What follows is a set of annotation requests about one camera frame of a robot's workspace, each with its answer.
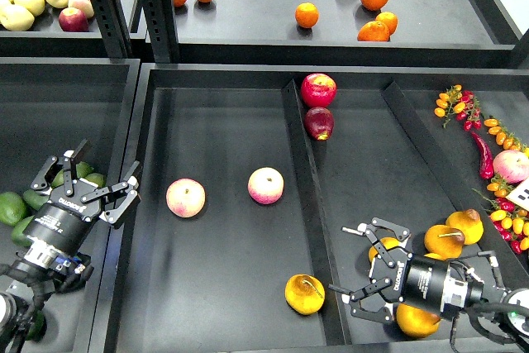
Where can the green avocado upper pile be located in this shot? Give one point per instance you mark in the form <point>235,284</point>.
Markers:
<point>34,200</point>

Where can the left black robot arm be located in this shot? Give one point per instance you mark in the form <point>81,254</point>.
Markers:
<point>53,263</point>

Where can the light green avocado beside top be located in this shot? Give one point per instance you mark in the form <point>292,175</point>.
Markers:
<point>97,178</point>

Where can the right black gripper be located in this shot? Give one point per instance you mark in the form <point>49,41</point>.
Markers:
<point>421,280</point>

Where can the yellow pear with stem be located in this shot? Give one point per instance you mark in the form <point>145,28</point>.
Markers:
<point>448,242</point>

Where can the pink apple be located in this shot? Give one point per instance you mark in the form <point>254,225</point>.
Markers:
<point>266,185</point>
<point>185,198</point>

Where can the bright red apple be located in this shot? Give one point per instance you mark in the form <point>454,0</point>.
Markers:
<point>318,90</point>

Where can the pink apple centre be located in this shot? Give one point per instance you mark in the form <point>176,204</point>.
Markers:
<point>266,185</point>

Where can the pale yellow apple middle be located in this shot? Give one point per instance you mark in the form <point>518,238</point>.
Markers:
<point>35,7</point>

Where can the green avocado lower pile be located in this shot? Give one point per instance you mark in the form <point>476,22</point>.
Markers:
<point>19,236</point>

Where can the cherry tomato bunch upper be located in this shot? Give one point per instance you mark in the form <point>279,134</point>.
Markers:
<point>460,105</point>

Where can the orange cherry tomato bunch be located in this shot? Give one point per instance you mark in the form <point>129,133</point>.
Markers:
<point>504,137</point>

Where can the green avocado pile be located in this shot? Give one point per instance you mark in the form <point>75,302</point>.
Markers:
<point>34,200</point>
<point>19,236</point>

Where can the black shelf upright post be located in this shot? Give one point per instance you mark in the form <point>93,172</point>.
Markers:
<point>113,29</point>

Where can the orange on shelf front right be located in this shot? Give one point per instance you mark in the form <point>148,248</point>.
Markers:
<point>374,31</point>

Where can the red apple on left shelf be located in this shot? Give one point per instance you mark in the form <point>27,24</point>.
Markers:
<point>72,19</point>

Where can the black divided middle tray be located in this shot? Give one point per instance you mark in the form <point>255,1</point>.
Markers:
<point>215,282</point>

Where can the dark green avocado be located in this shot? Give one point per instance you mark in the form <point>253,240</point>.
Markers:
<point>37,328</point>

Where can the black left tray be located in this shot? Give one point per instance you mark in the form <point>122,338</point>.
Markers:
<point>48,105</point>

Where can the dark red apple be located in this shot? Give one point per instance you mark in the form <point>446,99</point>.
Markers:
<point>319,123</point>

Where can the pink peach on shelf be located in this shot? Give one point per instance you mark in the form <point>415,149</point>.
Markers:
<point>84,5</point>

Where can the pink apple right tray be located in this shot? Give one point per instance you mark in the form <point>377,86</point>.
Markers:
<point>511,165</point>

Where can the light green avocado far left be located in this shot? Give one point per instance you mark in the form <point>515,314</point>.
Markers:
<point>13,208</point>

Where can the pink apple left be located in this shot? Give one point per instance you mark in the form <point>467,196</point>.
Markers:
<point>185,198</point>

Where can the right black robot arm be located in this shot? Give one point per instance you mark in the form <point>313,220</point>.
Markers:
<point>496,312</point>

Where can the red chili pepper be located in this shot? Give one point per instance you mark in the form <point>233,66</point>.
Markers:
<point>486,160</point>

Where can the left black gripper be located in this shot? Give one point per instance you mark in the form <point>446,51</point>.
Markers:
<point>66,219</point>

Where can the yellow pear with brown top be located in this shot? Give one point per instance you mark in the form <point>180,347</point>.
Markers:
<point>469,222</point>

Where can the white label card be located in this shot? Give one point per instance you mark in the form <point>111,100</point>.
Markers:
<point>520,195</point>

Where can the pale yellow apple front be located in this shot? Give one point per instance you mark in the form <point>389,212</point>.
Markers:
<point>16,18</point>

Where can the cherry tomato bunch lower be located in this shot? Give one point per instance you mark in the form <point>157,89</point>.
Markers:
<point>509,219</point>

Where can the black upper shelf tray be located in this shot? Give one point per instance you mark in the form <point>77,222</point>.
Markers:
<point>430,33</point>

